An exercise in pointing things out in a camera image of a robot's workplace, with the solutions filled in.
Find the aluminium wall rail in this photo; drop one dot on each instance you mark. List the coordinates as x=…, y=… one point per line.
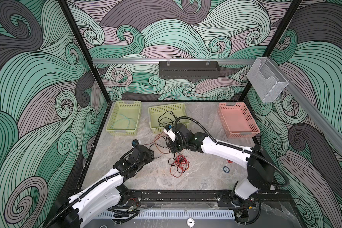
x=156, y=61

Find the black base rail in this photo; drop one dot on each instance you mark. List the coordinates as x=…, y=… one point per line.
x=214, y=198

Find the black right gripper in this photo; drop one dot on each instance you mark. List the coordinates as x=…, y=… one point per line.
x=173, y=149

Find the pink plastic basket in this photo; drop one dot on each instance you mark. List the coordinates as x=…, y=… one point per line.
x=237, y=121

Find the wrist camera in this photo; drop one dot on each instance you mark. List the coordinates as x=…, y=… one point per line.
x=135, y=142
x=168, y=129

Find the black wall-mounted tray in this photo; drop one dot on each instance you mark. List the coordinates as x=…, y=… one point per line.
x=192, y=71

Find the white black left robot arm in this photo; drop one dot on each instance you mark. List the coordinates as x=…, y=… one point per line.
x=78, y=210

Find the clear acrylic wall box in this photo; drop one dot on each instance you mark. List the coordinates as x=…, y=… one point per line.
x=267, y=79

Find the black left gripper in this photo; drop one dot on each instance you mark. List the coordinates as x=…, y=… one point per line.
x=148, y=156

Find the round black blue token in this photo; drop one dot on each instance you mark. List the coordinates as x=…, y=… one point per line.
x=226, y=169

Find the light green basket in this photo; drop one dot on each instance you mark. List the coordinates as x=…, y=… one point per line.
x=161, y=115
x=124, y=118

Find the white slotted cable duct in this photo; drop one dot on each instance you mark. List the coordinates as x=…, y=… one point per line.
x=185, y=214

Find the middle light green basket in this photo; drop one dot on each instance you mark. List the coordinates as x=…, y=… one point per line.
x=161, y=115

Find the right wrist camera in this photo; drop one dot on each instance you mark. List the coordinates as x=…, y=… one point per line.
x=168, y=129

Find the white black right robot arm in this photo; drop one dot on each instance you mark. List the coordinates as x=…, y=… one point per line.
x=262, y=173

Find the left light green basket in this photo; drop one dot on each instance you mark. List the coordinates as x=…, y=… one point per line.
x=124, y=118

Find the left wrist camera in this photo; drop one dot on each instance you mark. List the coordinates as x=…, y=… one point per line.
x=135, y=142

